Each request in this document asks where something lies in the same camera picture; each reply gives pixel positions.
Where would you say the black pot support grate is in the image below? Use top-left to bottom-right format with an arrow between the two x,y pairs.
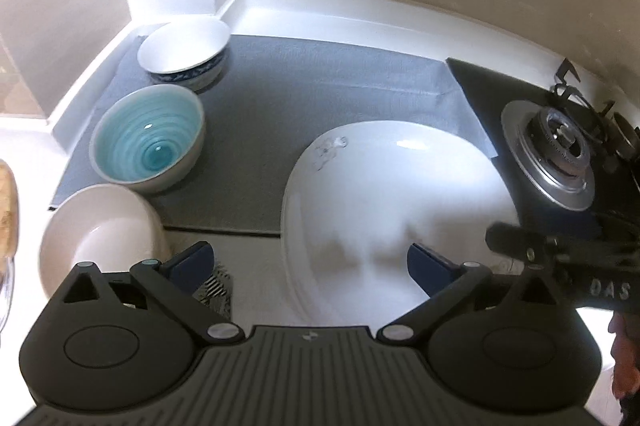
550,59 -> 640,177

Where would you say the wooden board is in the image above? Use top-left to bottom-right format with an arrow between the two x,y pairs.
0,159 -> 21,259

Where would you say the clear glass dish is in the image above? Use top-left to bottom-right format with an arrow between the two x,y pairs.
0,256 -> 16,337

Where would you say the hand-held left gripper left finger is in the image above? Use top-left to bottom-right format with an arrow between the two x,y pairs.
59,242 -> 243,347

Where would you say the large white plate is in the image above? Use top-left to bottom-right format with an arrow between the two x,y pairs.
280,120 -> 523,332

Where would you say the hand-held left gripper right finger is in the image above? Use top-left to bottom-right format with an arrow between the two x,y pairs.
377,243 -> 576,348

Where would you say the grey dish mat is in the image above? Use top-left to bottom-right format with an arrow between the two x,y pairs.
48,34 -> 498,237

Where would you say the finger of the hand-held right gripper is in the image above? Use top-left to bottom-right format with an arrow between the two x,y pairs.
486,222 -> 556,263

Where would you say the teal glazed ribbed bowl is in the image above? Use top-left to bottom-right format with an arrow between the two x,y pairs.
89,85 -> 207,194

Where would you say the gas stove burner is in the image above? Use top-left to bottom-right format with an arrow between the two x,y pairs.
446,56 -> 640,257

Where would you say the white bowl with blue pattern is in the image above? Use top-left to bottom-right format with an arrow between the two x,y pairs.
137,19 -> 232,92

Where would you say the cream bowl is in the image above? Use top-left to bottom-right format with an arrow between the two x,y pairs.
39,183 -> 171,302

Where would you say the silver gas burner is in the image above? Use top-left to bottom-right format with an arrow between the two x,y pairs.
501,99 -> 598,212

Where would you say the person's right hand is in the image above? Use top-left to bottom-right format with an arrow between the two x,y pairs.
611,311 -> 640,407

